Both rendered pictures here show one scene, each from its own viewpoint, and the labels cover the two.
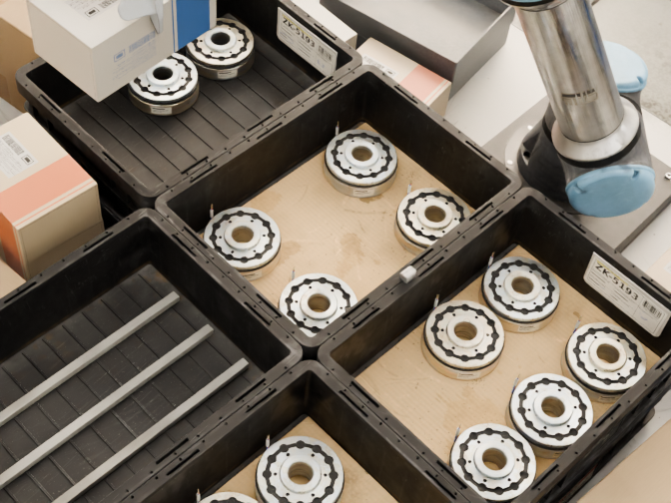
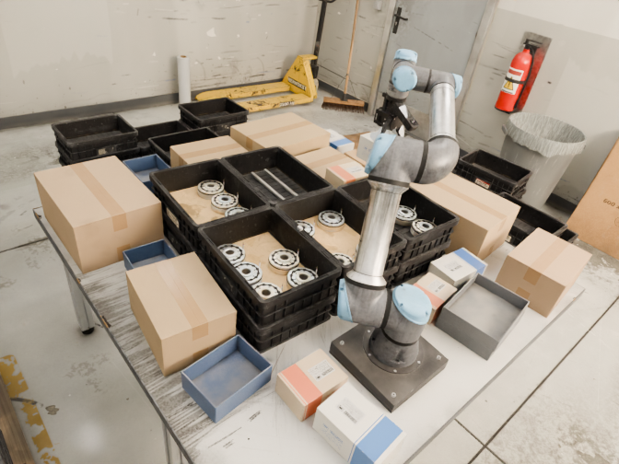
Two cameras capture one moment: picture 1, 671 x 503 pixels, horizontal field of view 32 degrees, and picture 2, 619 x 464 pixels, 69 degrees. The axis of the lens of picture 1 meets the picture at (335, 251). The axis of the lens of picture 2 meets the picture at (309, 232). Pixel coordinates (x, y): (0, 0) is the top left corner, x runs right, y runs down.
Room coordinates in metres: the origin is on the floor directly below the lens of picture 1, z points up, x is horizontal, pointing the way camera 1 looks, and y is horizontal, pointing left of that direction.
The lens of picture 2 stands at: (1.05, -1.33, 1.83)
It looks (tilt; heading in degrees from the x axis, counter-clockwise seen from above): 36 degrees down; 97
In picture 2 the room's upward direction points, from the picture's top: 9 degrees clockwise
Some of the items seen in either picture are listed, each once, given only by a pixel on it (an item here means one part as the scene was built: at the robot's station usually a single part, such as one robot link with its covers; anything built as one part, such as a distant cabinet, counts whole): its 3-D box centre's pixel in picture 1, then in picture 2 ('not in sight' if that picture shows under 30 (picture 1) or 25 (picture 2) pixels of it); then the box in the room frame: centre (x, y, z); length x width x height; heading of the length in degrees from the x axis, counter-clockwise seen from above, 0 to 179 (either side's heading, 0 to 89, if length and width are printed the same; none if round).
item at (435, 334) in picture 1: (464, 333); (284, 259); (0.84, -0.18, 0.86); 0.10 x 0.10 x 0.01
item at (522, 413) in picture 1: (551, 409); (246, 272); (0.74, -0.29, 0.86); 0.10 x 0.10 x 0.01
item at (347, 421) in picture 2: not in sight; (357, 430); (1.17, -0.64, 0.74); 0.20 x 0.12 x 0.09; 148
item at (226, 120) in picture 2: not in sight; (214, 137); (-0.10, 1.54, 0.37); 0.40 x 0.30 x 0.45; 53
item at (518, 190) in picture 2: not in sight; (484, 195); (1.83, 1.54, 0.37); 0.42 x 0.34 x 0.46; 143
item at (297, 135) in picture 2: not in sight; (279, 147); (0.58, 0.74, 0.80); 0.40 x 0.30 x 0.20; 57
